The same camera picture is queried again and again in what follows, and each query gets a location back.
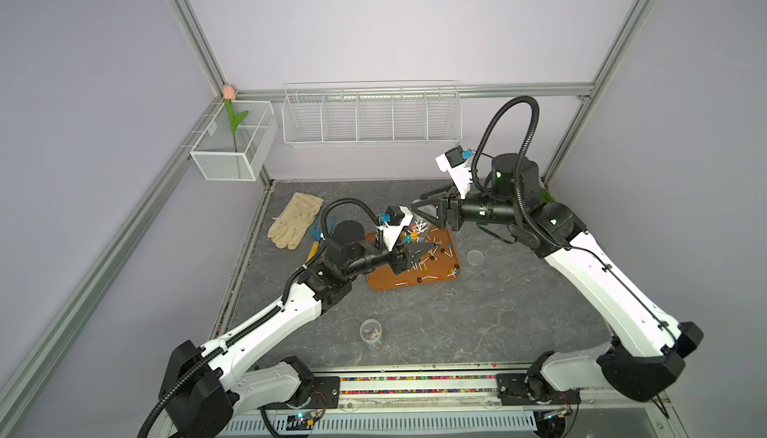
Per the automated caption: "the clear plastic jar lid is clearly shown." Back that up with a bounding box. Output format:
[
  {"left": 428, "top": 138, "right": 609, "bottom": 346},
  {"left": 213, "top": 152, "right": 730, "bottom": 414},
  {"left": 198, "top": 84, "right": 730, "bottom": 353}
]
[{"left": 467, "top": 249, "right": 485, "bottom": 266}]

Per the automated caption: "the clear jar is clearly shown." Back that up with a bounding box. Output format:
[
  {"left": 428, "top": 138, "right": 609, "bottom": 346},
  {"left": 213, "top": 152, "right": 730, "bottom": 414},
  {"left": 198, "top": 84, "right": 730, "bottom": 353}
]
[
  {"left": 360, "top": 318, "right": 384, "bottom": 351},
  {"left": 401, "top": 216, "right": 435, "bottom": 243}
]

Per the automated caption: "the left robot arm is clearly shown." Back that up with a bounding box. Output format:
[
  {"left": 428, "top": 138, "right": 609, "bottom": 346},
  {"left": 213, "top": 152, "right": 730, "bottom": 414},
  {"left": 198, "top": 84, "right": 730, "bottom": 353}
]
[{"left": 138, "top": 197, "right": 433, "bottom": 437}]

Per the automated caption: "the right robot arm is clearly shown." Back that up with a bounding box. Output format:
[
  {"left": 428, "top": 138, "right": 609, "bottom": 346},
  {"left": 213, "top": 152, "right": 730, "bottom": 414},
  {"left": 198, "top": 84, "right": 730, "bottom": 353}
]
[{"left": 413, "top": 96, "right": 704, "bottom": 404}]

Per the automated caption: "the orange wooden tray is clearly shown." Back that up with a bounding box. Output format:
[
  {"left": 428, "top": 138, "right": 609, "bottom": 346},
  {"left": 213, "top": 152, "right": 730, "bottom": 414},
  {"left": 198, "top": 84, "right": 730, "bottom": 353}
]
[{"left": 367, "top": 226, "right": 461, "bottom": 291}]

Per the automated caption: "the blue garden hand rake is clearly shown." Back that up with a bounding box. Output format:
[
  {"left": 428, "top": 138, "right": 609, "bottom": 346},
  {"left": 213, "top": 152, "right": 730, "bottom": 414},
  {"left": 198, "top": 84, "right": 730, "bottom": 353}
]
[{"left": 307, "top": 219, "right": 323, "bottom": 261}]

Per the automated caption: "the beige work glove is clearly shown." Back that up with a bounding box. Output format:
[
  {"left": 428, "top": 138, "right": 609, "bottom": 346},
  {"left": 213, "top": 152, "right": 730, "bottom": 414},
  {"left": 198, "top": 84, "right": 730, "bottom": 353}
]
[{"left": 268, "top": 192, "right": 324, "bottom": 250}]

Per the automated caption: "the artificial pink tulip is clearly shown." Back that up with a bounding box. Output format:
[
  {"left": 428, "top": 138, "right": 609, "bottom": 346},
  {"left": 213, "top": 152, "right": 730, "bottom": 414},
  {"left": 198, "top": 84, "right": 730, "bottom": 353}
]
[{"left": 222, "top": 84, "right": 249, "bottom": 152}]

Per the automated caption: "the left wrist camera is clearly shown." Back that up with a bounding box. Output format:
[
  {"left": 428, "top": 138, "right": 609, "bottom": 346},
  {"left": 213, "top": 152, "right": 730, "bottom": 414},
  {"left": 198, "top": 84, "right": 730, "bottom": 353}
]
[{"left": 378, "top": 206, "right": 413, "bottom": 251}]

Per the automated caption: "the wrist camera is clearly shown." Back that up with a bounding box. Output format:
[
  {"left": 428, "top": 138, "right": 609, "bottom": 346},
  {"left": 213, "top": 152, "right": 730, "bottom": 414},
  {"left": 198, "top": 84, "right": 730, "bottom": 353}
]
[
  {"left": 378, "top": 206, "right": 413, "bottom": 251},
  {"left": 435, "top": 144, "right": 475, "bottom": 199}
]

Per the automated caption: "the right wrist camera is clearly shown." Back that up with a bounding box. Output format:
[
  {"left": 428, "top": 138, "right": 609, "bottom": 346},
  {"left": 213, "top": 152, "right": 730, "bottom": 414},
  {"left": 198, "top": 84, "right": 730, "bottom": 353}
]
[{"left": 435, "top": 144, "right": 475, "bottom": 199}]

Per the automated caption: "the white wire wall basket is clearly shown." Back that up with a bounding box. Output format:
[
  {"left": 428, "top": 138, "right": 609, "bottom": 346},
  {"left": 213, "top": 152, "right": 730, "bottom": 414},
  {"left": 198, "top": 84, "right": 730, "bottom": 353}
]
[{"left": 282, "top": 80, "right": 463, "bottom": 146}]

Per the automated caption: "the white mesh wall box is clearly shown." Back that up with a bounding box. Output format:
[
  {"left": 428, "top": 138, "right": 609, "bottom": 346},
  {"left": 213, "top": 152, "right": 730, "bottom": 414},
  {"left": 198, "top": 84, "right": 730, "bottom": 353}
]
[{"left": 190, "top": 100, "right": 279, "bottom": 182}]

